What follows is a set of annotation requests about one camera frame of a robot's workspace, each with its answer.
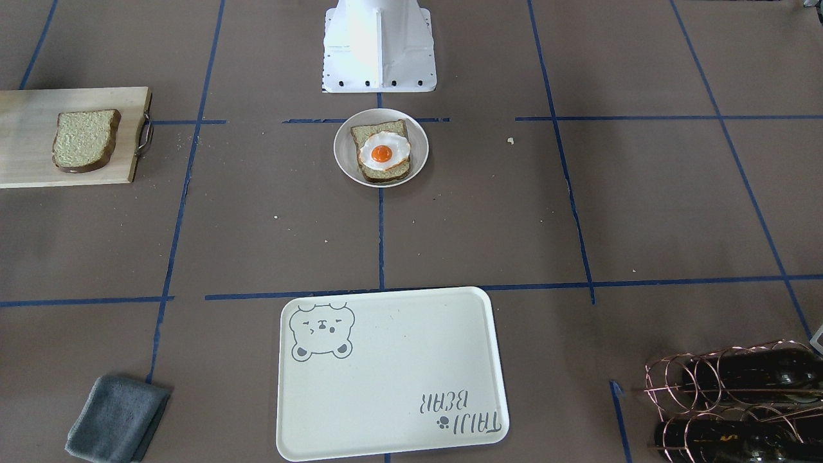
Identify white wire rack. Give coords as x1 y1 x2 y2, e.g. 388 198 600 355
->
808 325 823 356

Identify cream bear serving tray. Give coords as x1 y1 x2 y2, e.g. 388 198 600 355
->
276 287 511 461

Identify bread slice under egg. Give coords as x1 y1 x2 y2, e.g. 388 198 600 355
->
349 118 412 183

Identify dark green wine bottle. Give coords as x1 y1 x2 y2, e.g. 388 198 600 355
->
682 347 822 404

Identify folded grey cloth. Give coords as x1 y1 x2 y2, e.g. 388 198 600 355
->
64 375 171 462

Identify fried egg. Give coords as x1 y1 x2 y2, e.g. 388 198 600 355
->
358 131 412 171

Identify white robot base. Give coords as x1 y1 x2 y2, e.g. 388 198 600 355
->
321 1 438 93

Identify copper wire bottle rack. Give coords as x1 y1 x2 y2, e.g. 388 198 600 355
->
643 340 822 462

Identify bread slice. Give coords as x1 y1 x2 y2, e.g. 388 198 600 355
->
349 118 412 183
51 109 122 174

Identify wooden cutting board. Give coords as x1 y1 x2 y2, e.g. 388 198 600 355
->
1 87 152 188

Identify grey round plate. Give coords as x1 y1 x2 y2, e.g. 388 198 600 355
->
332 109 429 188

